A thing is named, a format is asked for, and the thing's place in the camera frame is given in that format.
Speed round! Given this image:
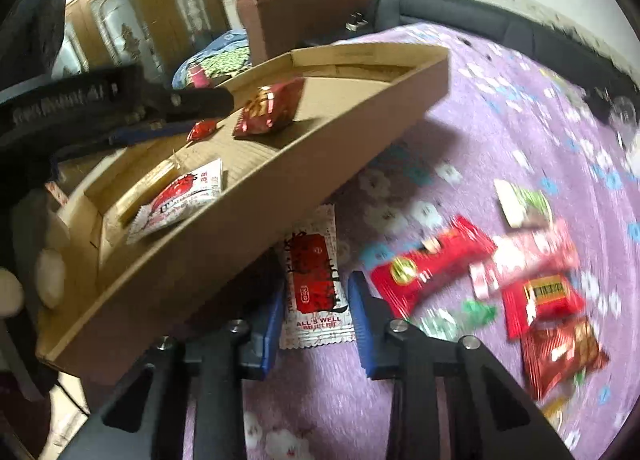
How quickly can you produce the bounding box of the dark grey sofa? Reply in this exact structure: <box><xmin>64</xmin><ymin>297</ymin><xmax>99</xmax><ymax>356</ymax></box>
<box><xmin>372</xmin><ymin>0</ymin><xmax>640</xmax><ymax>105</ymax></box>

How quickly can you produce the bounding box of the white packet with red label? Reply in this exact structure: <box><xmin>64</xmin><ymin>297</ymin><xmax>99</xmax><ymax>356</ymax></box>
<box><xmin>277</xmin><ymin>204</ymin><xmax>357</xmax><ymax>351</ymax></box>

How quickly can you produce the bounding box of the small red candy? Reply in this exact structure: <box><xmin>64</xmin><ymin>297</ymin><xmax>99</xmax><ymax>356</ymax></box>
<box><xmin>186</xmin><ymin>120</ymin><xmax>219</xmax><ymax>143</ymax></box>

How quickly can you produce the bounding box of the dark red nut print packet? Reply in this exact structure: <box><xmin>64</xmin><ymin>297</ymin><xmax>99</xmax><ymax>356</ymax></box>
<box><xmin>520</xmin><ymin>317</ymin><xmax>610</xmax><ymax>402</ymax></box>

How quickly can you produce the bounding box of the green and white snack packet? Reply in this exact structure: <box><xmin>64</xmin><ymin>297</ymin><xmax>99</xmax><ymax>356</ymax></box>
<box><xmin>494</xmin><ymin>179</ymin><xmax>553</xmax><ymax>231</ymax></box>

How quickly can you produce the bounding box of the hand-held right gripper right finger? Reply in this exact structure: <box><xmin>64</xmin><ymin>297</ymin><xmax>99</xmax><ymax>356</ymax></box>
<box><xmin>347</xmin><ymin>270</ymin><xmax>576</xmax><ymax>460</ymax></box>

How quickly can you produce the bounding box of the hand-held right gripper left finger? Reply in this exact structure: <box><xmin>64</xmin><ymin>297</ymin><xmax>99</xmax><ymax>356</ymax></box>
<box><xmin>65</xmin><ymin>287</ymin><xmax>287</xmax><ymax>460</ymax></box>

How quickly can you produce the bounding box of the brown armchair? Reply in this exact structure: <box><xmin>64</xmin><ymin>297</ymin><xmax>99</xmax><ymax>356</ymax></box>
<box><xmin>235</xmin><ymin>0</ymin><xmax>376</xmax><ymax>68</ymax></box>

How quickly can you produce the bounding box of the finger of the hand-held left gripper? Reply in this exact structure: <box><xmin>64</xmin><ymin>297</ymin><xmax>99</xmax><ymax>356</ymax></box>
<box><xmin>142</xmin><ymin>86</ymin><xmax>236</xmax><ymax>121</ymax></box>
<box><xmin>55</xmin><ymin>119</ymin><xmax>201</xmax><ymax>165</ymax></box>

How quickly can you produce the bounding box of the long red snack packet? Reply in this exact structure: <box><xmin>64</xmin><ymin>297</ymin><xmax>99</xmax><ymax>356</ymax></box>
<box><xmin>369</xmin><ymin>215</ymin><xmax>498</xmax><ymax>319</ymax></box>

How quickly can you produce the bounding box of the purple floral blanket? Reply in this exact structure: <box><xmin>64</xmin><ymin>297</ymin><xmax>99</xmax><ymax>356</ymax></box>
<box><xmin>180</xmin><ymin>22</ymin><xmax>640</xmax><ymax>460</ymax></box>

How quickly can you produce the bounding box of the tan biscuit packet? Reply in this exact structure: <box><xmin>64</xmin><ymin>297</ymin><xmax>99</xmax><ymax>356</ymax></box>
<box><xmin>117</xmin><ymin>160</ymin><xmax>181</xmax><ymax>227</ymax></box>

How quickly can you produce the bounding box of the black object on blanket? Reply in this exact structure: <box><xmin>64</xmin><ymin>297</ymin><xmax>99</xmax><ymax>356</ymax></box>
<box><xmin>582</xmin><ymin>84</ymin><xmax>640</xmax><ymax>138</ymax></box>

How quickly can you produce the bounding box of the white strawberry print snack packet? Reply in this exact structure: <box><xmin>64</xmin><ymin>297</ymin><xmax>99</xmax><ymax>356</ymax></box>
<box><xmin>125</xmin><ymin>158</ymin><xmax>228</xmax><ymax>245</ymax></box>

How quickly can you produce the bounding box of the pink snack packet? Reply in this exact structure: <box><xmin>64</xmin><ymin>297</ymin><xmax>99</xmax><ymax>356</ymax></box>
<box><xmin>469</xmin><ymin>220</ymin><xmax>580</xmax><ymax>301</ymax></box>

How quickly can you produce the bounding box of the dark red snack packet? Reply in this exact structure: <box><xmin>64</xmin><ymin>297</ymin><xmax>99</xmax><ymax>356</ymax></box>
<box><xmin>232</xmin><ymin>77</ymin><xmax>306</xmax><ymax>141</ymax></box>

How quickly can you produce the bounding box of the red packet with gold label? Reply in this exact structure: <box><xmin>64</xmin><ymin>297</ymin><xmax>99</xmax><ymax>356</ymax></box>
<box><xmin>501</xmin><ymin>274</ymin><xmax>587</xmax><ymax>341</ymax></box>

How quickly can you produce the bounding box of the wooden cabinet with glass doors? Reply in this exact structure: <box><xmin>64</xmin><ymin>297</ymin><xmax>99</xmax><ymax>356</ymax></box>
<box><xmin>50</xmin><ymin>0</ymin><xmax>231</xmax><ymax>90</ymax></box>

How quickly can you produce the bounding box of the small pink red object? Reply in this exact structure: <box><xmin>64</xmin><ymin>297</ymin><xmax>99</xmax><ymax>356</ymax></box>
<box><xmin>189</xmin><ymin>64</ymin><xmax>213</xmax><ymax>89</ymax></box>

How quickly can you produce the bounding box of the green candy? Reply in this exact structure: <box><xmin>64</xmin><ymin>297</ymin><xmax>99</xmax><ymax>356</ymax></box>
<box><xmin>420</xmin><ymin>299</ymin><xmax>498</xmax><ymax>338</ymax></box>

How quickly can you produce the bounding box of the shallow cardboard box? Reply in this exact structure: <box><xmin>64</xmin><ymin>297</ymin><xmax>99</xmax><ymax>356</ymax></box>
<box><xmin>35</xmin><ymin>42</ymin><xmax>451</xmax><ymax>386</ymax></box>

